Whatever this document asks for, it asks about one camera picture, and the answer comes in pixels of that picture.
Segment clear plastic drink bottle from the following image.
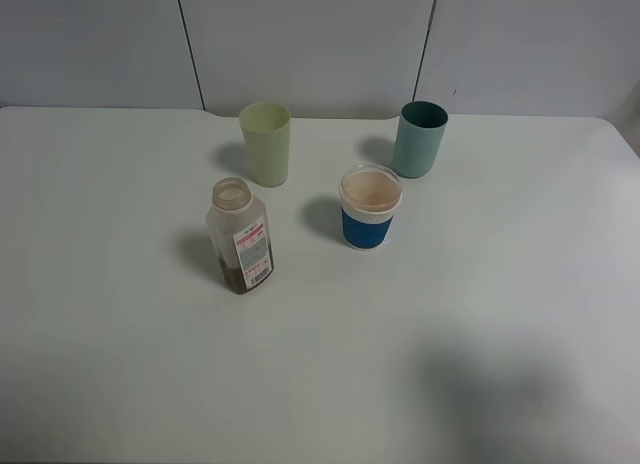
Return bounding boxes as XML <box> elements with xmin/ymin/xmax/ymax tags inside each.
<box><xmin>205</xmin><ymin>177</ymin><xmax>274</xmax><ymax>295</ymax></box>

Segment teal green plastic cup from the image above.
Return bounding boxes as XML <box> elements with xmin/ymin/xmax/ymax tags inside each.
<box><xmin>392</xmin><ymin>101</ymin><xmax>449</xmax><ymax>179</ymax></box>

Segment pale yellow plastic cup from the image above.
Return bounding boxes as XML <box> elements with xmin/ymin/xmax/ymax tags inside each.
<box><xmin>239</xmin><ymin>102</ymin><xmax>291</xmax><ymax>187</ymax></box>

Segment glass cup blue sleeve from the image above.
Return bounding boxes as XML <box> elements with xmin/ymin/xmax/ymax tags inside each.
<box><xmin>339</xmin><ymin>165</ymin><xmax>403</xmax><ymax>251</ymax></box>

